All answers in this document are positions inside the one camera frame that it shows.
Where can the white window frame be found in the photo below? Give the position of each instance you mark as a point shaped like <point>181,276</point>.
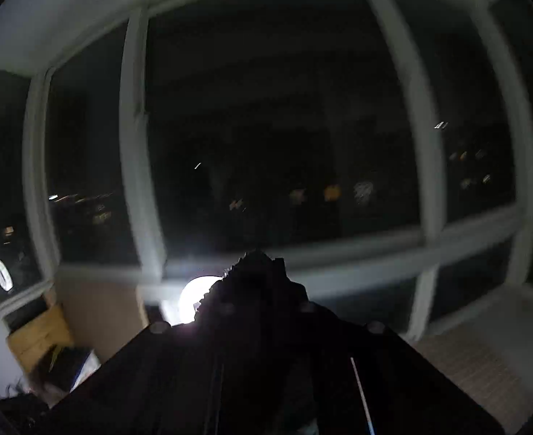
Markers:
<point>383,148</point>

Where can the light wooden board panel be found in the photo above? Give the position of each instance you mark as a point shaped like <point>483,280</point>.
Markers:
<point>103,316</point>

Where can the bright ring light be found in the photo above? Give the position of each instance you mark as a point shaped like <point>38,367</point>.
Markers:
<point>183,308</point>

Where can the pine wooden headboard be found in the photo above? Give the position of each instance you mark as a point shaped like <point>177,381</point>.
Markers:
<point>34,339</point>

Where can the plaid pink table cloth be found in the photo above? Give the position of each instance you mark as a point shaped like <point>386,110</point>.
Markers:
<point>486,349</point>

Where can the dark grey trousers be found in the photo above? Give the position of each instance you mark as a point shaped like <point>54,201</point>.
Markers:
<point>261,358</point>

